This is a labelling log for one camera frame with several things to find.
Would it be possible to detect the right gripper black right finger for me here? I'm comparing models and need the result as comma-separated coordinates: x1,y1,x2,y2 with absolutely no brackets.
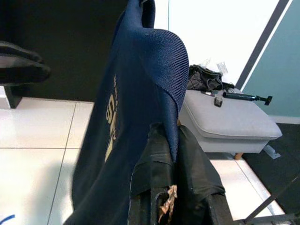
175,125,226,225

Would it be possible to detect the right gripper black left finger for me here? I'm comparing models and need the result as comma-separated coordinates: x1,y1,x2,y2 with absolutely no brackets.
127,121,180,225

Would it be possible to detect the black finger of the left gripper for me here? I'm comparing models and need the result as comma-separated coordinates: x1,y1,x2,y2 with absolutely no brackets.
0,41,45,65
0,61,52,84

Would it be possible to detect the navy blue printed sweater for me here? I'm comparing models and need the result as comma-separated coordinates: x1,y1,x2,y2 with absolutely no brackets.
63,0,190,225

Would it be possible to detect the dark wooden door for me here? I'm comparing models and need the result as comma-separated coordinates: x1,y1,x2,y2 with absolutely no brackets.
0,0,132,109

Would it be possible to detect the grey upholstered ottoman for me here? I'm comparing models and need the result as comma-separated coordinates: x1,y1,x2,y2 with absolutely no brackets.
178,88,283,161

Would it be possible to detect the black handheld stick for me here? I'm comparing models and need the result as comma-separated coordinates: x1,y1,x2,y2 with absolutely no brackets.
222,92,273,104

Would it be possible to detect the black floor carpet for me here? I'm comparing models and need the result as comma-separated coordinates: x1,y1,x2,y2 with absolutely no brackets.
242,121,300,215

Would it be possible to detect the black bag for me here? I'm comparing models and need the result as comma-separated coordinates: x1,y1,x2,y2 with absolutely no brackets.
187,64,235,92

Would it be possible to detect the black metal clothes rack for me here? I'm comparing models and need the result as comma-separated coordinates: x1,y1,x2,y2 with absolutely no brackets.
236,174,300,225

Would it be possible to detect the clear plastic packaging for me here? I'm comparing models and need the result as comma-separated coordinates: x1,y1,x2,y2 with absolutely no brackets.
201,58,230,75

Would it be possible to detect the blue floor tape mark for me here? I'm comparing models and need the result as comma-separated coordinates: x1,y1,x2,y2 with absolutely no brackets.
0,214,16,225

